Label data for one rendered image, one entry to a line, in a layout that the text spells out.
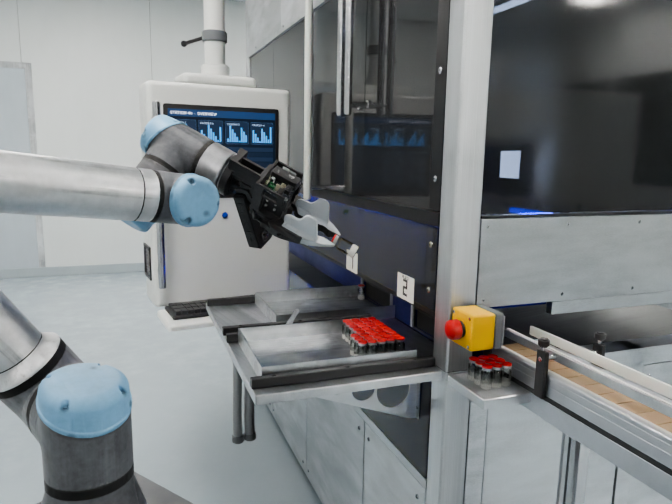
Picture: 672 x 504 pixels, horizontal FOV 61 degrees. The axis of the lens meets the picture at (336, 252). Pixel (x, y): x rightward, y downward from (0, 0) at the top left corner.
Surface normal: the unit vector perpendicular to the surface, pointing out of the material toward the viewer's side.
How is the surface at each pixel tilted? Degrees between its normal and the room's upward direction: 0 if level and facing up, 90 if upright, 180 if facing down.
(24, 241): 90
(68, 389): 7
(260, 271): 90
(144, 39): 90
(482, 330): 90
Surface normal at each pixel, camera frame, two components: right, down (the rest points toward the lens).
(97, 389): 0.11, -0.96
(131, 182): 0.66, -0.29
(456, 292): 0.35, 0.17
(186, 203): 0.68, 0.14
